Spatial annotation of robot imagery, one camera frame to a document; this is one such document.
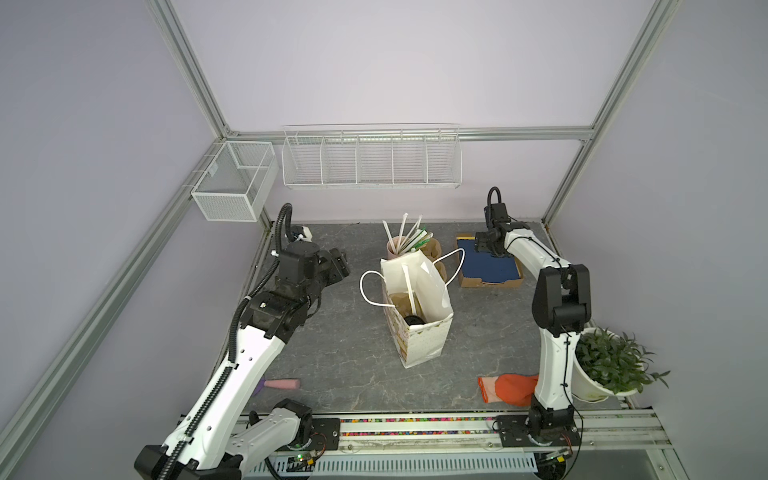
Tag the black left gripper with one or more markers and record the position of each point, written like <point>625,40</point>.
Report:
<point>336,265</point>

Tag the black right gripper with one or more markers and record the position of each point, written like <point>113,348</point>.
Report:
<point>480,242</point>

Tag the blue napkin stack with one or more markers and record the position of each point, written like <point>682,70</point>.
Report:
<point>492,269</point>

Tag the white cartoon gift bag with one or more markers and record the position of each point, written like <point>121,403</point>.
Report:
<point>416,344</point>

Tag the single pulp cup carrier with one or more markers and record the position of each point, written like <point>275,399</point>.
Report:
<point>401,303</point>

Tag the black coffee cup lid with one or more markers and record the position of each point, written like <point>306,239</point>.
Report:
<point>414,320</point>

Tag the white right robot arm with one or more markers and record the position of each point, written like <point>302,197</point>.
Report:
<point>561,307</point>

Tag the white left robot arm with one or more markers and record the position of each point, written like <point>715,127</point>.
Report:
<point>240,372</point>

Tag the cardboard napkin tray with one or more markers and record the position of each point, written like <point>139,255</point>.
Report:
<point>489,270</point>

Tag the stacked pulp cup carriers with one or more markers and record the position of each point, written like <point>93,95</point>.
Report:
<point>433,251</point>

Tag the wrapped straws bundle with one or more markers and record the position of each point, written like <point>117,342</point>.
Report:
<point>415,235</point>

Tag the pink metal straw bucket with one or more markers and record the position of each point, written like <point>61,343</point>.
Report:
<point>392,247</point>

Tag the purple pink spatula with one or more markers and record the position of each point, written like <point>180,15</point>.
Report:
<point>278,384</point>

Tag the red rubber glove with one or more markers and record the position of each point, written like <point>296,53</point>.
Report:
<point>512,389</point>

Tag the potted green plant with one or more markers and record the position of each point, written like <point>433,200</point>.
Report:
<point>612,365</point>

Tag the small white wire basket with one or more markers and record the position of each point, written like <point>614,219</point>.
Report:
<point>236,183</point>

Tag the long white wire basket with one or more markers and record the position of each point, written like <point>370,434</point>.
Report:
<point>359,156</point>

